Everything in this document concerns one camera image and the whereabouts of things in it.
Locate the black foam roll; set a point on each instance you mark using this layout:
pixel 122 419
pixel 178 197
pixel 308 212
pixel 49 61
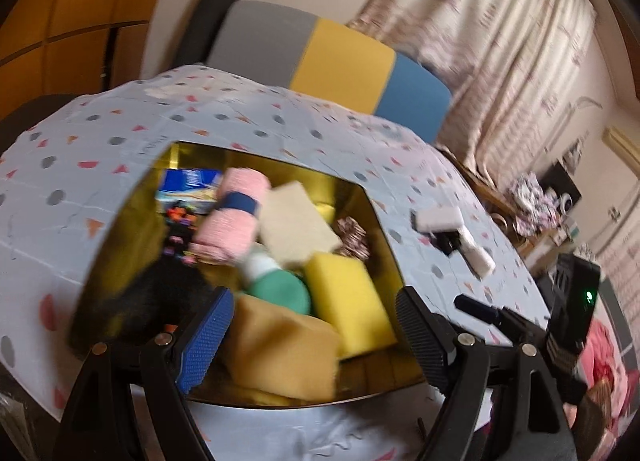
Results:
pixel 210 16

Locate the blue and white carton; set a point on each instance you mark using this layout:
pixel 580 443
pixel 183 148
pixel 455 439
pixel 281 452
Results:
pixel 187 188

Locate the pile of clothes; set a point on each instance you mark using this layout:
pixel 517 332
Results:
pixel 530 201

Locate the black monitor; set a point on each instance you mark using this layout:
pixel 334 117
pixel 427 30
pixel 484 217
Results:
pixel 562 186

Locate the gold box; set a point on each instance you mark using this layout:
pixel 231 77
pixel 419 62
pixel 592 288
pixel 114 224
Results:
pixel 125 251

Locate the mustard yellow cloth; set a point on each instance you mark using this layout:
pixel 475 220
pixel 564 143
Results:
pixel 280 346

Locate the green bottle with white cap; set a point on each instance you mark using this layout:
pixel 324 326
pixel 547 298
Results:
pixel 275 286

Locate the beige folded cloth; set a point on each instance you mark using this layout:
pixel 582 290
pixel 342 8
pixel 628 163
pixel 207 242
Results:
pixel 295 226

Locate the wall air conditioner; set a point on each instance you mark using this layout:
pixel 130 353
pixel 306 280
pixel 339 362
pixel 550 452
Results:
pixel 622 146

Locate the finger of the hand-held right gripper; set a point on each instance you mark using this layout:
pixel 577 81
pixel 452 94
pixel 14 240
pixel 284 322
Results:
pixel 480 308

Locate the pink towel with blue band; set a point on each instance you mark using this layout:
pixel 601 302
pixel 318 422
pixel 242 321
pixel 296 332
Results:
pixel 230 221

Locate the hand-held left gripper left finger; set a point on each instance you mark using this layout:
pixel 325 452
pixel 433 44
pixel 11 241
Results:
pixel 205 341

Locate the grey yellow blue chair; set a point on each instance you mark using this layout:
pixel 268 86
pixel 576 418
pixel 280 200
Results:
pixel 345 66

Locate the orange wooden cabinet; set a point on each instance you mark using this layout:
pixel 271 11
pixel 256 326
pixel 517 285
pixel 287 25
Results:
pixel 60 16

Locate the wooden side table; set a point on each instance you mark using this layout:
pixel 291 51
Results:
pixel 480 186

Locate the white rolled towel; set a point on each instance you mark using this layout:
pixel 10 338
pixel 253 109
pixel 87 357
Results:
pixel 477 253

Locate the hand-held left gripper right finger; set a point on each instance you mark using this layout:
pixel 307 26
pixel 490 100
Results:
pixel 425 336

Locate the leopard print scrunchie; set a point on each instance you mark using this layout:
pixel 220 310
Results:
pixel 352 238

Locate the white sponge block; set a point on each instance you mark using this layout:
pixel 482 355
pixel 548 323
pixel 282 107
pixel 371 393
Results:
pixel 437 218

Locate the black scrunchie with coloured beads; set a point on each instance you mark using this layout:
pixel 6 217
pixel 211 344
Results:
pixel 180 236

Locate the black wig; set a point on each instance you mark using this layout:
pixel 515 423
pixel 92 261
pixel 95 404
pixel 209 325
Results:
pixel 150 301

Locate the pink quilt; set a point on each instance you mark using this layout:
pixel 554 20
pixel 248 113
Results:
pixel 610 356

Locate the beige patterned curtain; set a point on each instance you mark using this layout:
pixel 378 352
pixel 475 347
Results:
pixel 490 41

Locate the yellow sponge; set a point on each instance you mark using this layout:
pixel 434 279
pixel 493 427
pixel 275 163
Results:
pixel 350 301

